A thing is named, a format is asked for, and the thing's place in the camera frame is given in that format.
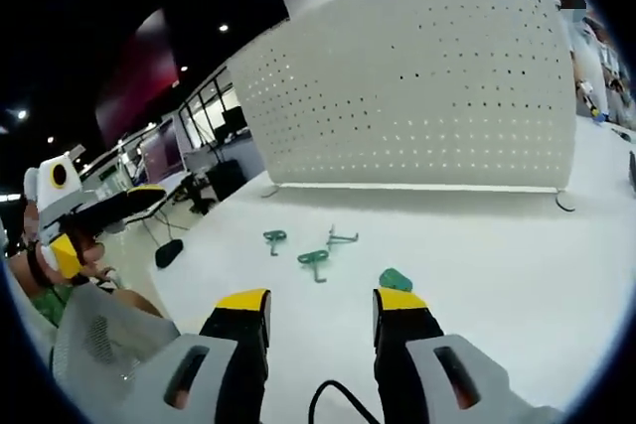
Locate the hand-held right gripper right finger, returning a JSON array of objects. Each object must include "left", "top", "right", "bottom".
[{"left": 372, "top": 287, "right": 567, "bottom": 424}]

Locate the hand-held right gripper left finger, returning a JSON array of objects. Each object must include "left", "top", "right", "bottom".
[{"left": 143, "top": 288, "right": 272, "bottom": 424}]

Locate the green hook assembly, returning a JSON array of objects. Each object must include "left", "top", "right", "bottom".
[
  {"left": 262, "top": 228, "right": 289, "bottom": 258},
  {"left": 296, "top": 249, "right": 331, "bottom": 284},
  {"left": 378, "top": 267, "right": 414, "bottom": 294}
]

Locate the grey metal hook assembly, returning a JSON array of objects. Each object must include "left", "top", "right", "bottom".
[{"left": 325, "top": 223, "right": 361, "bottom": 253}]

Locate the white perforated mounting plate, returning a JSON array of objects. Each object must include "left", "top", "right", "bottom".
[{"left": 231, "top": 0, "right": 578, "bottom": 212}]

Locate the person's left hand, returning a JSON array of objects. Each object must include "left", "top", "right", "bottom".
[{"left": 74, "top": 230, "right": 107, "bottom": 286}]

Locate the black wristband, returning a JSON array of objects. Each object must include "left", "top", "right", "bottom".
[{"left": 25, "top": 239, "right": 55, "bottom": 289}]

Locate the person's green clothing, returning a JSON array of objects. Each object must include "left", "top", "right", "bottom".
[{"left": 28, "top": 288, "right": 69, "bottom": 329}]

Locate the black oval object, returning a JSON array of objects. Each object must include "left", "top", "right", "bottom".
[{"left": 154, "top": 238, "right": 185, "bottom": 269}]

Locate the person's leg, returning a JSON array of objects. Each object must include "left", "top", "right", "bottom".
[{"left": 109, "top": 287, "right": 166, "bottom": 319}]

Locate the grey mesh chair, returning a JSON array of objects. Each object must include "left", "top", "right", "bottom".
[{"left": 48, "top": 278, "right": 181, "bottom": 410}]

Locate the black monitor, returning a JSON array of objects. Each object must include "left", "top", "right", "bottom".
[{"left": 220, "top": 107, "right": 248, "bottom": 136}]

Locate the black cable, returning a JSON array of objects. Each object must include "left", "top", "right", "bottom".
[{"left": 307, "top": 379, "right": 385, "bottom": 424}]

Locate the red wall screen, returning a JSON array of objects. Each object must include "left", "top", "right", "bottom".
[{"left": 92, "top": 8, "right": 181, "bottom": 148}]

